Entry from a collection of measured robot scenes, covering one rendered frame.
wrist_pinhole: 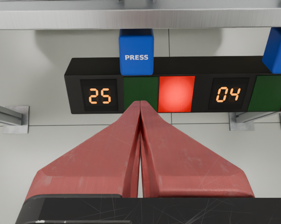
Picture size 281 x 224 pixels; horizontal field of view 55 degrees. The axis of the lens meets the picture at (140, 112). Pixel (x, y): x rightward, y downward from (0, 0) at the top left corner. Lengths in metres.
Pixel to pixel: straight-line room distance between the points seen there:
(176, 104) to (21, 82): 0.80
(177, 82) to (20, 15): 0.12
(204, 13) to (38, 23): 0.10
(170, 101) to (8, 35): 0.89
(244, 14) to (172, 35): 0.81
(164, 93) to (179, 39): 0.75
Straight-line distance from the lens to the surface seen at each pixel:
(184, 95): 0.23
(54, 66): 0.97
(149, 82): 0.22
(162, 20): 0.17
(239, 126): 0.94
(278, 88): 0.26
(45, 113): 0.94
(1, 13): 0.19
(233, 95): 0.25
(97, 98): 0.23
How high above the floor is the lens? 0.88
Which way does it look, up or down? 81 degrees down
